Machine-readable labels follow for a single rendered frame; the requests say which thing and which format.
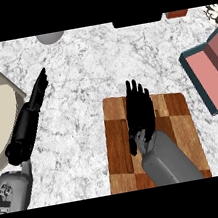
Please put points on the wooden checkered cutting board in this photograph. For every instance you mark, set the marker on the wooden checkered cutting board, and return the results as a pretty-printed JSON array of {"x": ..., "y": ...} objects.
[{"x": 119, "y": 146}]

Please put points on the reddish brown block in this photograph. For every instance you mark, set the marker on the reddish brown block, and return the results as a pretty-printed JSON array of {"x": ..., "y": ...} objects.
[{"x": 176, "y": 13}]

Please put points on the teal box with pink inside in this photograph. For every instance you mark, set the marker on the teal box with pink inside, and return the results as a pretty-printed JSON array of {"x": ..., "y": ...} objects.
[{"x": 208, "y": 76}]

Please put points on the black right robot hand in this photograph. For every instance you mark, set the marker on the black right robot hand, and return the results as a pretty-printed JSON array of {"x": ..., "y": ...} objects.
[{"x": 139, "y": 109}]

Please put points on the grey round bowl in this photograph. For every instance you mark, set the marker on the grey round bowl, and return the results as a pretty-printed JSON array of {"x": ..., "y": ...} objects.
[{"x": 50, "y": 37}]

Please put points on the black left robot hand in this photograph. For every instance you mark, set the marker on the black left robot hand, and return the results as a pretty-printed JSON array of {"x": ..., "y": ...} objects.
[{"x": 24, "y": 132}]

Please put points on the black flat appliance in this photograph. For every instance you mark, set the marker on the black flat appliance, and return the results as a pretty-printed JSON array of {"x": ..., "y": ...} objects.
[{"x": 137, "y": 20}]

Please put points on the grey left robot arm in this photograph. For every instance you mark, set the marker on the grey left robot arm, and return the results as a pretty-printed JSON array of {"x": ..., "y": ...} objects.
[{"x": 14, "y": 192}]

